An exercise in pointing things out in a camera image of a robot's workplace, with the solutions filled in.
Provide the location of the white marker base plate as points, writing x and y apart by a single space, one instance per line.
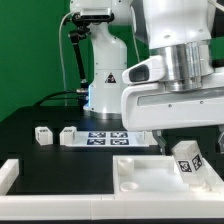
108 139

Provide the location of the white square tabletop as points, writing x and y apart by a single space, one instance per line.
145 174

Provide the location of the camera on black mount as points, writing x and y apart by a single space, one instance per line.
82 20

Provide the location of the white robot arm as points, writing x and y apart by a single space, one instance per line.
177 30

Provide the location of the white U-shaped obstacle fence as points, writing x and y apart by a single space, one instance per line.
118 205

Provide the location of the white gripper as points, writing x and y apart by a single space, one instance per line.
146 105

